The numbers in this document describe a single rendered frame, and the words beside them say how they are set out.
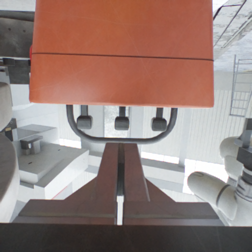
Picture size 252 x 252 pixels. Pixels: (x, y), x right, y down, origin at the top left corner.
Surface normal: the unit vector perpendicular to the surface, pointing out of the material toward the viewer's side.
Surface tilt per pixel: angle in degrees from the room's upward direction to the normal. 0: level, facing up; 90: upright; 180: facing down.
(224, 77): 90
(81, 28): 97
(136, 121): 90
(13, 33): 90
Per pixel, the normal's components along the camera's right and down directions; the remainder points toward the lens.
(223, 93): -0.33, 0.22
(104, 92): 0.02, 0.14
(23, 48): 0.40, 0.24
